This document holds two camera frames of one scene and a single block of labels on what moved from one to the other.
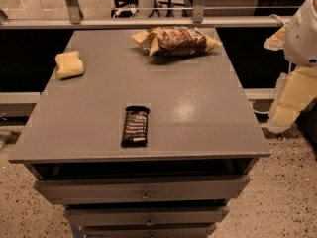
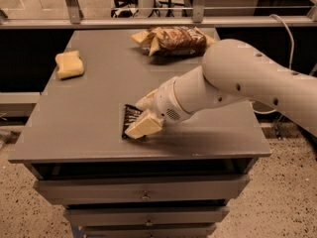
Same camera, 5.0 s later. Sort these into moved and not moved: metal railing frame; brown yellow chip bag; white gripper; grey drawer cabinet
Moved: white gripper
Not moved: metal railing frame; grey drawer cabinet; brown yellow chip bag
